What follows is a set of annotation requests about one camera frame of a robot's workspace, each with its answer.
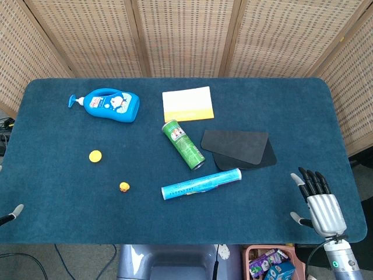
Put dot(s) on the yellow round cap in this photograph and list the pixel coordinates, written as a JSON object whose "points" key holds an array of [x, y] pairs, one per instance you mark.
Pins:
{"points": [[95, 156]]}

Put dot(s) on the blue pump soap bottle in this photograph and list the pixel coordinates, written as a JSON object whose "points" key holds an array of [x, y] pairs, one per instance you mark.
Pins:
{"points": [[113, 106]]}

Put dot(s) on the dark grey rectangular pad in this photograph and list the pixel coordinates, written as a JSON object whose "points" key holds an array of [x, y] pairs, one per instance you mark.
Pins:
{"points": [[233, 146]]}

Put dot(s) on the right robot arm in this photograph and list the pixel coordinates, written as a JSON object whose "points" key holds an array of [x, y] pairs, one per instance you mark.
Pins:
{"points": [[344, 259]]}

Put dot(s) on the blue carton box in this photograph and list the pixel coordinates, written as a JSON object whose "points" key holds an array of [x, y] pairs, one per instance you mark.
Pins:
{"points": [[279, 271]]}

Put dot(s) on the green cylindrical chip can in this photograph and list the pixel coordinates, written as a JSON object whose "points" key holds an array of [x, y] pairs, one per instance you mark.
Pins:
{"points": [[185, 146]]}

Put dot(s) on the small yellow duck toy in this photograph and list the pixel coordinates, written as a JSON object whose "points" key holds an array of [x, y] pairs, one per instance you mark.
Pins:
{"points": [[124, 187]]}

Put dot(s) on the light blue wrap roll tube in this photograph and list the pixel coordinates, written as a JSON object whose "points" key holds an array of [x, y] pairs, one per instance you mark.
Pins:
{"points": [[201, 184]]}

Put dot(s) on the black rounded pad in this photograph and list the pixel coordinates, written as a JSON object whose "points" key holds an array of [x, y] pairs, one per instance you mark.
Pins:
{"points": [[269, 159]]}

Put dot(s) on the white and yellow notepad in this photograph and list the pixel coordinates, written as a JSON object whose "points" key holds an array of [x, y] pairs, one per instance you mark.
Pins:
{"points": [[186, 100]]}

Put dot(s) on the purple carton box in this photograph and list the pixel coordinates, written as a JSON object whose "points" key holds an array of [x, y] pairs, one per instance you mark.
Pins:
{"points": [[266, 261]]}

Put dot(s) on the pink plastic basket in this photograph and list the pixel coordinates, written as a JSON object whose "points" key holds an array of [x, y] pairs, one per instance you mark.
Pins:
{"points": [[246, 256]]}

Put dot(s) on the woven bamboo folding screen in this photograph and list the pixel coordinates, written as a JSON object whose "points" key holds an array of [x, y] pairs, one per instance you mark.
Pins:
{"points": [[186, 38]]}

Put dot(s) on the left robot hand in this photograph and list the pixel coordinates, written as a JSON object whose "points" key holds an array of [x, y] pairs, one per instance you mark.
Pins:
{"points": [[11, 216]]}

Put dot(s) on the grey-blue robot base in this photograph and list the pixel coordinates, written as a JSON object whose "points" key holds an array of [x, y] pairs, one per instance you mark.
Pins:
{"points": [[175, 262]]}

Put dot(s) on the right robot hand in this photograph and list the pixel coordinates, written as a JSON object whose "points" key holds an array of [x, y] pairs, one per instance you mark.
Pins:
{"points": [[326, 213]]}

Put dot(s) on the blue felt table mat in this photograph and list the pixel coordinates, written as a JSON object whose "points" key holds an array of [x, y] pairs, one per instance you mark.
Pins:
{"points": [[87, 210]]}

